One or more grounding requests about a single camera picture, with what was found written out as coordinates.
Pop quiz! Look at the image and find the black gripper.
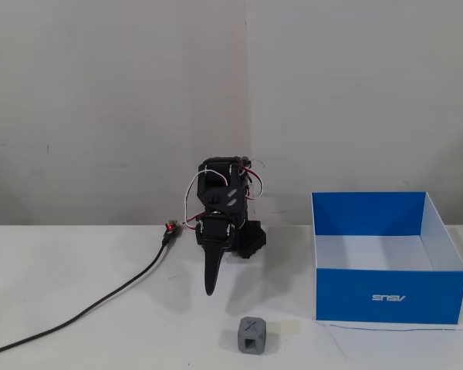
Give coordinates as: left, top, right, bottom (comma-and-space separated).
195, 212, 237, 298

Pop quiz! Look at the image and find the gray cube block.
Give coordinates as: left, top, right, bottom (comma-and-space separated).
238, 316, 269, 355

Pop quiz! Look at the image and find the blue white cardboard box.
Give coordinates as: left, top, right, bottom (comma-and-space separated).
310, 190, 463, 327

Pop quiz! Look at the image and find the small controller board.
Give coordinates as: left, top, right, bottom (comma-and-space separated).
162, 218, 181, 237

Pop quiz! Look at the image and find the red white servo wire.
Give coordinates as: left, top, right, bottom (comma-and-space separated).
183, 156, 265, 229

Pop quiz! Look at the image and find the black power cable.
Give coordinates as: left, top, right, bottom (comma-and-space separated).
0, 230, 178, 358

